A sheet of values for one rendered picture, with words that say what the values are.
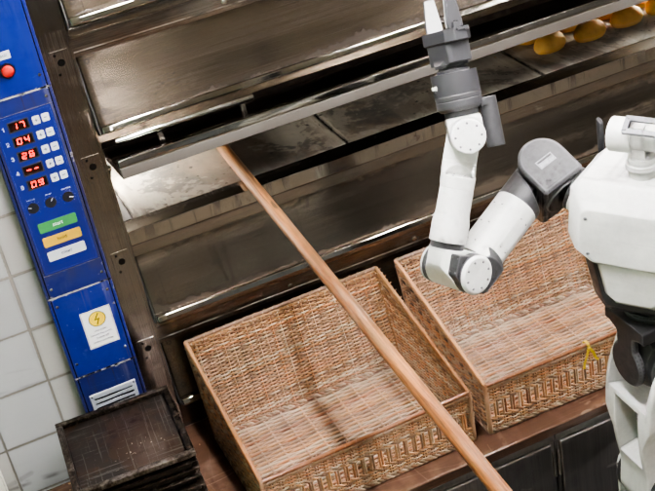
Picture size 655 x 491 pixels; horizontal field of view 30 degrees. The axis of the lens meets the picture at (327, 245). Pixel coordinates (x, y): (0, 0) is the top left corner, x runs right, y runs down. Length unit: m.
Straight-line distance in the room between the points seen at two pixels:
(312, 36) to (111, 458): 1.09
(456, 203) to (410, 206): 0.90
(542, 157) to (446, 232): 0.26
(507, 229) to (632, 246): 0.24
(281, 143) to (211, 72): 0.42
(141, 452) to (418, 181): 1.00
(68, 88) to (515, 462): 1.38
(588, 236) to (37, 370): 1.40
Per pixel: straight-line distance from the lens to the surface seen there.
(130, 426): 2.96
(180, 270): 3.04
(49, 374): 3.08
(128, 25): 2.78
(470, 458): 2.05
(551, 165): 2.43
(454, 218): 2.31
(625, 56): 3.42
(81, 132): 2.83
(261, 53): 2.89
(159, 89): 2.83
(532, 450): 3.07
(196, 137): 2.74
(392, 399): 3.18
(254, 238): 3.08
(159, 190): 3.10
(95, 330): 3.01
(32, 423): 3.15
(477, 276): 2.32
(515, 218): 2.40
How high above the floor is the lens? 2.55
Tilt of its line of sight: 31 degrees down
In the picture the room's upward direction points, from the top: 11 degrees counter-clockwise
